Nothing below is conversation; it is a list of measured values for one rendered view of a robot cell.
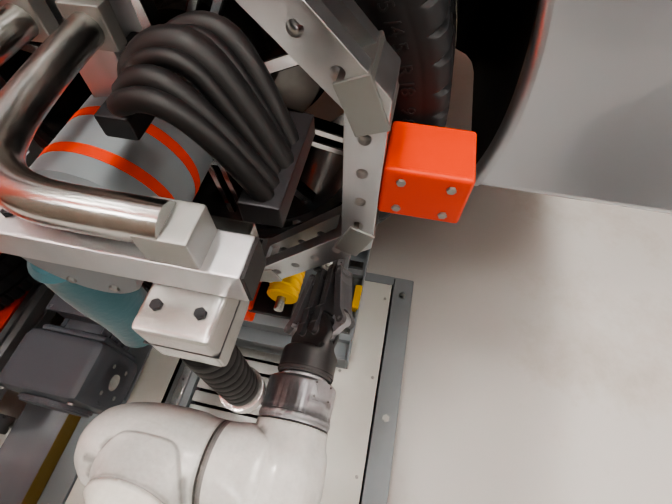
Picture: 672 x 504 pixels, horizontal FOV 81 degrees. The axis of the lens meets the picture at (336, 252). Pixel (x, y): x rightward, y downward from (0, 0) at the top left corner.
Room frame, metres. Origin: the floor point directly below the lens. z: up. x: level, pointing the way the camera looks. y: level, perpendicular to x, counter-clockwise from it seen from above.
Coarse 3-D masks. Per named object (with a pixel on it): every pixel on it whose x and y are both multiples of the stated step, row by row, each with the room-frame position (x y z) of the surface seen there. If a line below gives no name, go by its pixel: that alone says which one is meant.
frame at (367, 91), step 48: (240, 0) 0.30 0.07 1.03; (288, 0) 0.29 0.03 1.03; (336, 0) 0.33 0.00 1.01; (288, 48) 0.29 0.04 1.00; (336, 48) 0.28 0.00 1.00; (384, 48) 0.32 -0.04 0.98; (336, 96) 0.28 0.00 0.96; (384, 96) 0.28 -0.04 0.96; (384, 144) 0.27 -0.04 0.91; (288, 240) 0.34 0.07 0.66; (336, 240) 0.28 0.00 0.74
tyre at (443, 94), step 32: (384, 0) 0.36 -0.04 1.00; (416, 0) 0.35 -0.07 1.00; (448, 0) 0.39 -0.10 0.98; (384, 32) 0.36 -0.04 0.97; (416, 32) 0.35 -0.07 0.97; (448, 32) 0.36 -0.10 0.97; (416, 64) 0.35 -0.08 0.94; (448, 64) 0.36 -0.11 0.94; (416, 96) 0.35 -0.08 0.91; (448, 96) 0.36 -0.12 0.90
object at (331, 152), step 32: (192, 0) 0.42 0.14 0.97; (224, 0) 0.41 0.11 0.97; (288, 64) 0.40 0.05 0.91; (64, 96) 0.52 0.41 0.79; (320, 128) 0.40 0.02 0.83; (320, 160) 0.50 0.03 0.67; (224, 192) 0.43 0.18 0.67; (320, 192) 0.41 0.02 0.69; (256, 224) 0.40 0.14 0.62; (288, 224) 0.39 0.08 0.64
